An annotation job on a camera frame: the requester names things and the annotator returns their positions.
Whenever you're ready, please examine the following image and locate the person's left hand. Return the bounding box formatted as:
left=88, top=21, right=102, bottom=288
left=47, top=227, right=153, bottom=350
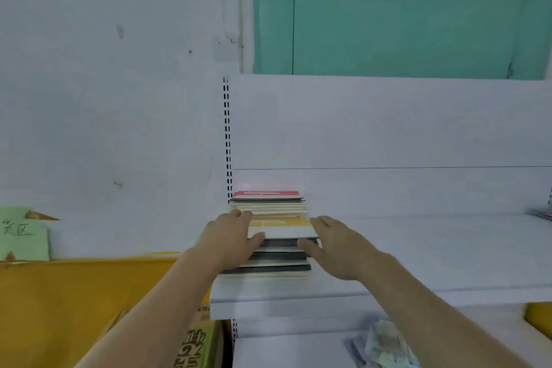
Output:
left=189, top=209, right=266, bottom=285

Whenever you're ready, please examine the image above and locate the person's right hand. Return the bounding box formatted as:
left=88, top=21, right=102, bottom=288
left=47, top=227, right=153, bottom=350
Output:
left=297, top=215, right=390, bottom=282

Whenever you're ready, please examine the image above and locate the stack of notebooks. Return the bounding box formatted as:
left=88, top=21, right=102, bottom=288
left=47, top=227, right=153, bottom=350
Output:
left=217, top=190, right=322, bottom=280

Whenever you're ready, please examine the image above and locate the yellow-striped white notebook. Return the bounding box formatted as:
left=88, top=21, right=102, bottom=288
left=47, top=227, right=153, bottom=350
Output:
left=248, top=216, right=320, bottom=240

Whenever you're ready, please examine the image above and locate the person's left forearm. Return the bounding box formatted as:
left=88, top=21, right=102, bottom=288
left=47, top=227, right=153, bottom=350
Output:
left=75, top=249, right=223, bottom=368

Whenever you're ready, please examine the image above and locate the person's right forearm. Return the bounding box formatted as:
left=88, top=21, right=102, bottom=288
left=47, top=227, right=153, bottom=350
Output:
left=358, top=251, right=538, bottom=368

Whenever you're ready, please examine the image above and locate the heap of small packets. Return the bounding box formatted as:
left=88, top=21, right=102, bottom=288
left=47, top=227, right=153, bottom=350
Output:
left=343, top=320, right=421, bottom=368

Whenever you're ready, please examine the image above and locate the white slotted shelf upright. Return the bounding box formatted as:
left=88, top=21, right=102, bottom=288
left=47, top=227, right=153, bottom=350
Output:
left=222, top=76, right=233, bottom=205

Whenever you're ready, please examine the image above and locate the green printed cardboard box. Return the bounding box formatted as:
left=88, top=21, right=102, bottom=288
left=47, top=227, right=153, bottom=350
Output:
left=97, top=302, right=225, bottom=368

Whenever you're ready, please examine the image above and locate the white shelf back panel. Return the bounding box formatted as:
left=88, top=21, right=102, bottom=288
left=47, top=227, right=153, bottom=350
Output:
left=224, top=74, right=552, bottom=217

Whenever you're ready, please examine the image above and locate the green paper sign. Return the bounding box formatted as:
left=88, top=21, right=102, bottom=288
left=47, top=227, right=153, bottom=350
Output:
left=0, top=206, right=52, bottom=263

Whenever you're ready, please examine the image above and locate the green door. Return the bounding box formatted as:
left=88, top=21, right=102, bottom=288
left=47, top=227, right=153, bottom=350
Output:
left=252, top=0, right=552, bottom=81

